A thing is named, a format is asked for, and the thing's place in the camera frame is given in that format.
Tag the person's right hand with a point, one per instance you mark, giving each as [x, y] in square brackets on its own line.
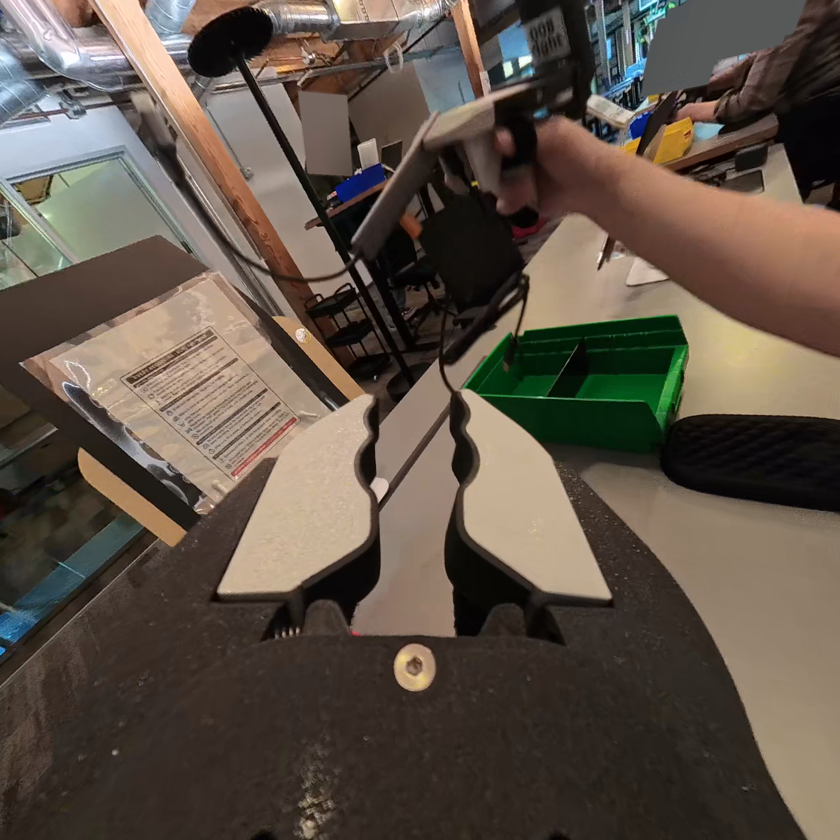
[577, 170]

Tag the green plastic bin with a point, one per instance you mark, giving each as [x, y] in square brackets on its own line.
[590, 420]

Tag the black rolling cart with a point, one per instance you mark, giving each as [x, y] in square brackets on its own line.
[341, 334]

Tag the black office chair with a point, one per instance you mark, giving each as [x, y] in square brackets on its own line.
[472, 249]

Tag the wooden support beam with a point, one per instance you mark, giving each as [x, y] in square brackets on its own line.
[197, 144]

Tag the person's right forearm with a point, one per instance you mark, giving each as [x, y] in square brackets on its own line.
[735, 262]

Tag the black sign board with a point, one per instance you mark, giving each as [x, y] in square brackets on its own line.
[98, 289]

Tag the blue storage bin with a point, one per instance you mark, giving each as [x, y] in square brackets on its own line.
[361, 184]

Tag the laminated instruction sheet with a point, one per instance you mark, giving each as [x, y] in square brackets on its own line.
[197, 394]

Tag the black padded wrist rest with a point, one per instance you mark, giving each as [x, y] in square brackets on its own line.
[754, 459]

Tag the black green bin divider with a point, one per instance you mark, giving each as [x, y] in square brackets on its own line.
[569, 374]

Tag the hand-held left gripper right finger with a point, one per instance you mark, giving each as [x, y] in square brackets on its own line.
[525, 512]

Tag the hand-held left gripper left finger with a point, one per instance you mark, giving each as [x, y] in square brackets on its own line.
[302, 512]

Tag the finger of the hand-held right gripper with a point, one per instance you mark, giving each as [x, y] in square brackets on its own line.
[479, 121]

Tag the silver ventilation duct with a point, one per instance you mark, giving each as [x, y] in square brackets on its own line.
[59, 46]

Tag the wooden standing desk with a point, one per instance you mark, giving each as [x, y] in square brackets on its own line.
[341, 207]

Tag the black floor lamp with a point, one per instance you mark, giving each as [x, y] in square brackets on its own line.
[229, 39]

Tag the yellow storage bin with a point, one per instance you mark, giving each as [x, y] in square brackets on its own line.
[673, 144]

